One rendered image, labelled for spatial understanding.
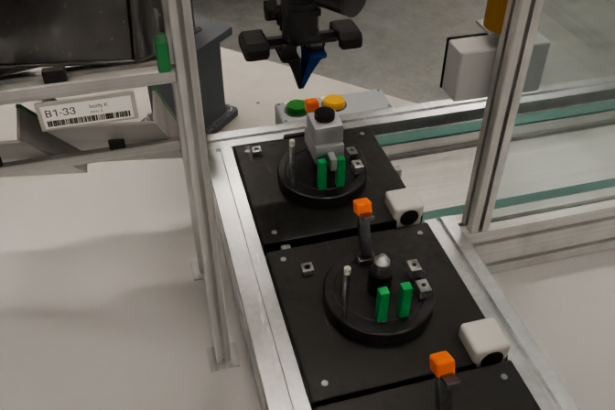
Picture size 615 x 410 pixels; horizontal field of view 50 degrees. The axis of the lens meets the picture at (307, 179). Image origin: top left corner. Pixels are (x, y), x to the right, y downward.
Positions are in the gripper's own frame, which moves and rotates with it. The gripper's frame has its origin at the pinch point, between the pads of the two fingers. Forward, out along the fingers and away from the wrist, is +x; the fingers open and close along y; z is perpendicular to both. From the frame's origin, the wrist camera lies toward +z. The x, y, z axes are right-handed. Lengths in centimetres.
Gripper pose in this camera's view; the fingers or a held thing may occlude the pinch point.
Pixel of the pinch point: (300, 69)
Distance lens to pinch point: 106.5
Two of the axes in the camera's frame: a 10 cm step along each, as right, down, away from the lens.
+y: -9.6, 1.6, -2.1
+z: -2.6, -6.1, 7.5
